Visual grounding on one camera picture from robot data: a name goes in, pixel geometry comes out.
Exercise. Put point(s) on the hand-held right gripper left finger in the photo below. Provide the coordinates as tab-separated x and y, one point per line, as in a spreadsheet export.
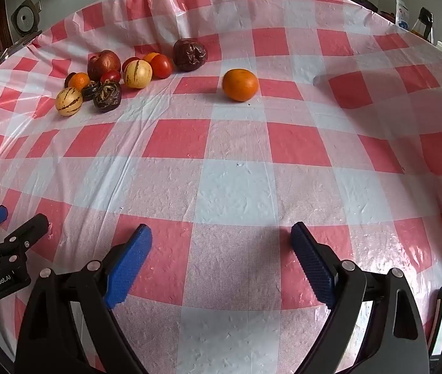
131	265

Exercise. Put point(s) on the striped yellow pepino melon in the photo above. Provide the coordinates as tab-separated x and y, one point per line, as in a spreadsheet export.
68	101
137	74

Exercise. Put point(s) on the small dark passion fruit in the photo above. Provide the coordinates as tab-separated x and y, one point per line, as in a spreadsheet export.
88	92

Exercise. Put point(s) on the small orange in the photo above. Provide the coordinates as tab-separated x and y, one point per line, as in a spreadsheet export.
78	81
150	57

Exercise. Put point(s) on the dark capped bottle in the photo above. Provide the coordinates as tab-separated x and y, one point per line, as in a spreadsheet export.
423	23

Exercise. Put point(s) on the large red tomato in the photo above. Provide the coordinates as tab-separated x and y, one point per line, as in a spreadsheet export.
162	66

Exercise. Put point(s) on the large wrinkled dark passion fruit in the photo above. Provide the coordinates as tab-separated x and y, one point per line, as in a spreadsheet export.
189	54

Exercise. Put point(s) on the red white checked tablecloth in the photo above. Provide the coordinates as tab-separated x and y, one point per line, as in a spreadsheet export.
221	187

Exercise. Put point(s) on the white packet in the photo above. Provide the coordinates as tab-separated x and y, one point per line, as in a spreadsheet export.
402	13

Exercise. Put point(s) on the red apple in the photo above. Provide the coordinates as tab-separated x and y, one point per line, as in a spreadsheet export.
104	62

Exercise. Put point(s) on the large orange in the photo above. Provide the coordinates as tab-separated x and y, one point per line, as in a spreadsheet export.
240	84

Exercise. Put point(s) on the small red tomato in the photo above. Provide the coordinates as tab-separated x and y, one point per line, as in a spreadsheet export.
111	76

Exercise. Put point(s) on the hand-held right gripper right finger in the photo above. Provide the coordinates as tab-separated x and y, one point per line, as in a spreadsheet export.
314	265

